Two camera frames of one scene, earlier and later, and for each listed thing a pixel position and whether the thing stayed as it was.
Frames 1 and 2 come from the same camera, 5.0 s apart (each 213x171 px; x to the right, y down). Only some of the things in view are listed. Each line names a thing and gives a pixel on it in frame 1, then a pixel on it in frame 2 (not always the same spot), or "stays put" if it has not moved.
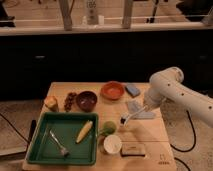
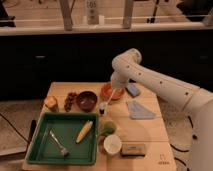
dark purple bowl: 86,100 stays put
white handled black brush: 124,119 to 103,106
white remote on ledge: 92,12 stays put
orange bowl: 113,90 stays put
